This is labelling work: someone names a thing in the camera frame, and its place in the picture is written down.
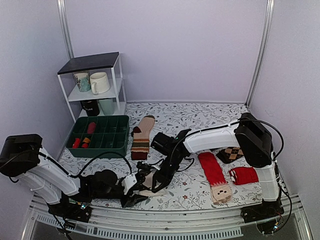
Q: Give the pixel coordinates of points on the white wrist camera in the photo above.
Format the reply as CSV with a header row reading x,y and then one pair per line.
x,y
132,182
145,168

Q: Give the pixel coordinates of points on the striped beige brown sock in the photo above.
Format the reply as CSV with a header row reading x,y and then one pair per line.
x,y
141,138

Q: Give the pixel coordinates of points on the brown argyle sock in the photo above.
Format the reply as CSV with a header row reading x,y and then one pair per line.
x,y
230,154

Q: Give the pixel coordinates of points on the right aluminium corner post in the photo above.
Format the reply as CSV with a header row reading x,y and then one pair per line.
x,y
261,52

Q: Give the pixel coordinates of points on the white shelf black top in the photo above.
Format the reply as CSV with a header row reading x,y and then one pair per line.
x,y
104,62

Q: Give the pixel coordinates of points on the cream white mug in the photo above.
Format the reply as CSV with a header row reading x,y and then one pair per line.
x,y
99,83

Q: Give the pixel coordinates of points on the left aluminium corner post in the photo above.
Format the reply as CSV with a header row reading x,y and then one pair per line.
x,y
61,6

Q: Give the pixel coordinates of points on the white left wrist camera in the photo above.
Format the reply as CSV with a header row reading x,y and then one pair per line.
x,y
132,182

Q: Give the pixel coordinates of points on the aluminium corner post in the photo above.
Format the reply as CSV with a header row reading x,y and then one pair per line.
x,y
61,6
261,52

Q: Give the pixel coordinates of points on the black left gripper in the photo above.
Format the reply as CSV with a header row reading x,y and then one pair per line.
x,y
130,201

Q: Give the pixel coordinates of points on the red rolled sock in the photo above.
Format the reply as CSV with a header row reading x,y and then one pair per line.
x,y
76,143
91,127

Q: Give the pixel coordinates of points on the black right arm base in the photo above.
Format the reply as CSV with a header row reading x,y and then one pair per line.
x,y
264,210

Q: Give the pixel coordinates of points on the red beige face sock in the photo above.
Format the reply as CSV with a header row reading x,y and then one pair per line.
x,y
221,192

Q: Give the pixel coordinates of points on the floral patterned table mat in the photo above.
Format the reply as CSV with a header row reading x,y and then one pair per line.
x,y
160,156

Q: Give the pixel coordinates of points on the black mug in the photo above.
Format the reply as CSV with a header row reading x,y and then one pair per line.
x,y
91,107

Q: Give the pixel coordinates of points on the green divided organizer tray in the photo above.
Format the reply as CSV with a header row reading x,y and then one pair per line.
x,y
111,135

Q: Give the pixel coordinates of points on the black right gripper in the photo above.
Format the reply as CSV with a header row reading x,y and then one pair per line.
x,y
163,180

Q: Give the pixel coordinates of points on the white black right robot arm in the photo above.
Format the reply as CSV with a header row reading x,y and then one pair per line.
x,y
247,133

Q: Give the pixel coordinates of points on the red rolled sock front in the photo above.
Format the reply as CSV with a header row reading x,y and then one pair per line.
x,y
76,143

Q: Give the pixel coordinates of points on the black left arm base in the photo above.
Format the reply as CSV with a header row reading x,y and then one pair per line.
x,y
70,211

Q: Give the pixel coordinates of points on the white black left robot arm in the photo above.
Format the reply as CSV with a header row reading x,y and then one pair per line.
x,y
23,158

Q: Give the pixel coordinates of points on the aluminium front rail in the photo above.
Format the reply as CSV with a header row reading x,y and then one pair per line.
x,y
181,215

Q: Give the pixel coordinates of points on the red folded sock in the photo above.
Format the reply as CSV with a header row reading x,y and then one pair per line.
x,y
243,175

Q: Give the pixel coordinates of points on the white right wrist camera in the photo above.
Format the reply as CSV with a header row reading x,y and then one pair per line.
x,y
145,168

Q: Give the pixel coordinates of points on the cream brown block sock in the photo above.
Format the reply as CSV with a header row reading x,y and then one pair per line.
x,y
148,183

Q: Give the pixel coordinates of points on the pale green mug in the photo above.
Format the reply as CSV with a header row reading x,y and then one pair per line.
x,y
107,106

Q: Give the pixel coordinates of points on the teal patterned mug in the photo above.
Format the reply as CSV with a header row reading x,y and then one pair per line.
x,y
82,80

